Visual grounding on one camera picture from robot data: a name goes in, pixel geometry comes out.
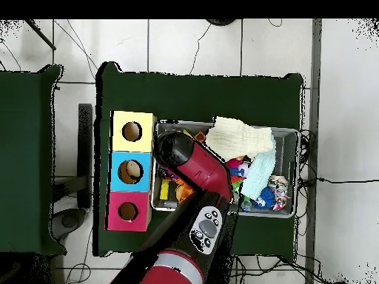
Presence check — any cream waffle cloth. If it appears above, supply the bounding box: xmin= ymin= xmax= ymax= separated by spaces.
xmin=204 ymin=116 xmax=276 ymax=160

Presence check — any wooden box with three holes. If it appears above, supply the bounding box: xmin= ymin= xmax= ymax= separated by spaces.
xmin=106 ymin=110 xmax=158 ymax=233

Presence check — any shallow clear mesh bin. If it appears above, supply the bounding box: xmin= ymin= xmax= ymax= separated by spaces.
xmin=152 ymin=120 xmax=300 ymax=219

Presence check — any small yellow block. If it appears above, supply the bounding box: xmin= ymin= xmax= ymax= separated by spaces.
xmin=159 ymin=179 xmax=171 ymax=201

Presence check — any light blue knitted cloth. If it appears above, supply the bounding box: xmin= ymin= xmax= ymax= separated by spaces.
xmin=241 ymin=147 xmax=278 ymax=200

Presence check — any small blue spiky ball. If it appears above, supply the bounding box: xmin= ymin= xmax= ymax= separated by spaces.
xmin=257 ymin=188 xmax=278 ymax=211

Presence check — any dark green table cloth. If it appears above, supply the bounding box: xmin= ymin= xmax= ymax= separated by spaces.
xmin=94 ymin=61 xmax=306 ymax=258

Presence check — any crushed printed can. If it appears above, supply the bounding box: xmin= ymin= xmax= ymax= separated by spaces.
xmin=268 ymin=174 xmax=289 ymax=190

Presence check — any black panel on stand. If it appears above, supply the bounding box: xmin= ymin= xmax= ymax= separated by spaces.
xmin=52 ymin=103 xmax=95 ymax=234

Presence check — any black round base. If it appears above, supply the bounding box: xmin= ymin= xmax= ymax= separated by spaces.
xmin=205 ymin=18 xmax=238 ymax=27

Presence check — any side table with green cloth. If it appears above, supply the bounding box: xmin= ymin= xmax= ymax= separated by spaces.
xmin=0 ymin=64 xmax=65 ymax=255

